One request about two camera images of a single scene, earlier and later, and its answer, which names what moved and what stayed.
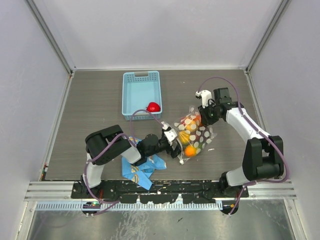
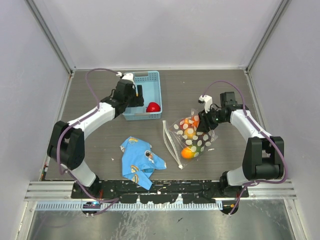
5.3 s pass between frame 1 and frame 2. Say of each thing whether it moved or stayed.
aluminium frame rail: stayed
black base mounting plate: stayed
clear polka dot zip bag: moved
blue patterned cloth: stayed
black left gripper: moved
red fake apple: stayed
